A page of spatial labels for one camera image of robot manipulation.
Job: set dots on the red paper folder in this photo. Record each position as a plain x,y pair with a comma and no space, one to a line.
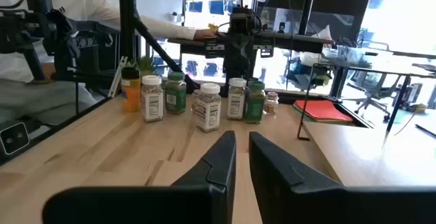
322,110

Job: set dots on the silver bracket strip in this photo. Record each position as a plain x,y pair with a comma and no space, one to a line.
117,77

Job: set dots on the black office chair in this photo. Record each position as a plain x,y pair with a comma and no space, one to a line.
369,84

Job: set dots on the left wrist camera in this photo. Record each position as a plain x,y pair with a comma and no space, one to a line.
242,19

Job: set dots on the yellow tape tag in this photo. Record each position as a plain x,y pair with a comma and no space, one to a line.
213,27

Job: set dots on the table-level depth camera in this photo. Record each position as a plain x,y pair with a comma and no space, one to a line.
13,138

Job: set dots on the black metal rig frame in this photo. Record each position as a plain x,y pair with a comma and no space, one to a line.
126,19

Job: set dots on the green-lid spice jar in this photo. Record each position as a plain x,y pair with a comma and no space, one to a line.
254,105
175,96

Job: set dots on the person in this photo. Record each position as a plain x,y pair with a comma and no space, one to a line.
88,2

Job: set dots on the potted succulent plant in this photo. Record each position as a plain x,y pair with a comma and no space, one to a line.
146,65

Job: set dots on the grey office desk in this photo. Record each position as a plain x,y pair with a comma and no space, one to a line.
296,42

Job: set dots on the person's hand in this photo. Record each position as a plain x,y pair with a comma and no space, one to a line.
206,35

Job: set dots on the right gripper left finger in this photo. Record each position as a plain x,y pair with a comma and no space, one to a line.
190,203

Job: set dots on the black-lid orange spice jar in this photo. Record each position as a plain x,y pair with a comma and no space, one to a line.
131,94

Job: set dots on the green paper folder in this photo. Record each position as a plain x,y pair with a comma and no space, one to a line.
299,115

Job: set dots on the wooden shelf with black frame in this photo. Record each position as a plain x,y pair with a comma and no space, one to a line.
374,149

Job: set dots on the small glass spice jar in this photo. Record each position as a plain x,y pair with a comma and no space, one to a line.
193,101
271,103

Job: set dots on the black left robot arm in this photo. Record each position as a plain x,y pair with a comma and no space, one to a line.
238,77

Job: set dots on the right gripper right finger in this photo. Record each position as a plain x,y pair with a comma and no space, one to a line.
306,203

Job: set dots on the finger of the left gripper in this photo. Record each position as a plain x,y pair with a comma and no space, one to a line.
267,51
214,50

